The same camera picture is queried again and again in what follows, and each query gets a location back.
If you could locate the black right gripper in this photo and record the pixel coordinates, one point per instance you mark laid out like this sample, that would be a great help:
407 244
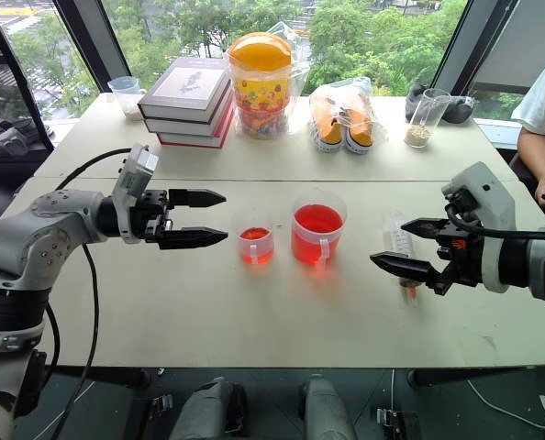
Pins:
463 261

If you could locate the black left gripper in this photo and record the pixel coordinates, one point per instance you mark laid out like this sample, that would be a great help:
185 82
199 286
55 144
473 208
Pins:
153 215

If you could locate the person's bare forearm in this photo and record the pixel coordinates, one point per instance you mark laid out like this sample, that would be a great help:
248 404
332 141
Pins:
536 151

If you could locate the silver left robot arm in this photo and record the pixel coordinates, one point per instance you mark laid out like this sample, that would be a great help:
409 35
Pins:
25 238

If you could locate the clear plastic syringe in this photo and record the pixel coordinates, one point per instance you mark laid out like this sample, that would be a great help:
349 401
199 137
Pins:
397 238

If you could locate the small beaker red liquid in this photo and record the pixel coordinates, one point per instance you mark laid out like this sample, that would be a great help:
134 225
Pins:
255 245

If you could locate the large beaker red liquid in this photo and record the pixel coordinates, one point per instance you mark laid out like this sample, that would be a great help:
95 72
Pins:
316 234

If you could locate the plastic measuring cup white powder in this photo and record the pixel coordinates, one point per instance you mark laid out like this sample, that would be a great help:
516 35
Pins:
128 98

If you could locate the red cover hardback book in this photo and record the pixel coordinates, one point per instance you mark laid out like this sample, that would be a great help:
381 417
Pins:
194 139

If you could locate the thick dark hardback book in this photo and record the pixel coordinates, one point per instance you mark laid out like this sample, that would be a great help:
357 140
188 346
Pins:
185 126

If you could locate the tall glass with grains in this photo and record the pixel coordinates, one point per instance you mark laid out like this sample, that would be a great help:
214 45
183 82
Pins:
421 124

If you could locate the yellow canvas shoe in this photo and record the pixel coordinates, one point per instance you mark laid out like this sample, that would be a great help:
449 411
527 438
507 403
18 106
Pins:
327 126
359 124

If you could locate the grey cover hardback book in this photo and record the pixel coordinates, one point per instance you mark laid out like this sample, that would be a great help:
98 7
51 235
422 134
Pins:
187 82

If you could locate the black table support bar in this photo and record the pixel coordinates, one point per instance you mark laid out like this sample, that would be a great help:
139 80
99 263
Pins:
465 377
112 377

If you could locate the grey plush object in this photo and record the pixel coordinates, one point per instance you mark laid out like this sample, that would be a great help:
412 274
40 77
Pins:
460 110

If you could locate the candy jar with orange lid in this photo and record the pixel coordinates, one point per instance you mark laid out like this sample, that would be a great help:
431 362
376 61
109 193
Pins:
261 87

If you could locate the bagged orange baby shoes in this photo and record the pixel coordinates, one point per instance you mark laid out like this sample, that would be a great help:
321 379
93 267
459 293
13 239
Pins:
346 89

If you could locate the clear bag around jar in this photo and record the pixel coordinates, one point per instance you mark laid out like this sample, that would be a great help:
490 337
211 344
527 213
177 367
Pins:
300 78

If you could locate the dark rounded robot leg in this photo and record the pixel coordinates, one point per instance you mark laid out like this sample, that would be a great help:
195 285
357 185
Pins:
327 408
208 408

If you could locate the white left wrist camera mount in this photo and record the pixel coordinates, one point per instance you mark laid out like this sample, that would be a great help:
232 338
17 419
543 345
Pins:
132 179

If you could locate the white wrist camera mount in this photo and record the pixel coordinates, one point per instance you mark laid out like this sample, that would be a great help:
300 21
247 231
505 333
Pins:
132 179
488 192

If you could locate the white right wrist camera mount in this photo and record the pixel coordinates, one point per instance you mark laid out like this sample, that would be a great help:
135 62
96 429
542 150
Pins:
488 192

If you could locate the black metal frame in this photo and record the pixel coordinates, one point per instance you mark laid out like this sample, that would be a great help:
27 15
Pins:
11 69

